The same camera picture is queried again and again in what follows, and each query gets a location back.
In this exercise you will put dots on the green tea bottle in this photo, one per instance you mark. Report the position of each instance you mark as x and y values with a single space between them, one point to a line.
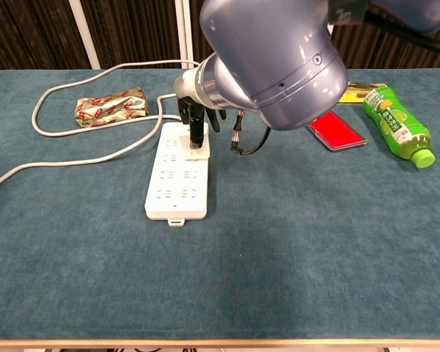
396 124

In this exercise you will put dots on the gold red snack wrapper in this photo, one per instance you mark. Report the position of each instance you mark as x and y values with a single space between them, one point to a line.
110 107

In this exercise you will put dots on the dark slatted partition panel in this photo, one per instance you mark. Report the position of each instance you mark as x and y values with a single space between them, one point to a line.
132 33
25 33
396 51

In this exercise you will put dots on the blue table cloth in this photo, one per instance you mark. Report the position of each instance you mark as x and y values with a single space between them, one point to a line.
242 264

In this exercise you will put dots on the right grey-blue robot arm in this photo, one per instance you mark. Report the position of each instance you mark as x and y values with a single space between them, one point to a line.
271 55

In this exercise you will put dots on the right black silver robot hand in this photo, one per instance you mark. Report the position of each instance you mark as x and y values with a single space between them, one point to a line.
196 124

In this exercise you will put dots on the white power adapter plug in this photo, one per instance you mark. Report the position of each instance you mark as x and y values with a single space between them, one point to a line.
201 154

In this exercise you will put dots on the white power strip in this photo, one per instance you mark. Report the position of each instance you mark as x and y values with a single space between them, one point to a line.
176 183

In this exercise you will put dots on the razor in yellow package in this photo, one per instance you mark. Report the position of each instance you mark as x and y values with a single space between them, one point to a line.
355 96

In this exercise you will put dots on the red ink pad box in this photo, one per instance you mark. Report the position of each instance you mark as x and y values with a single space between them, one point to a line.
337 132

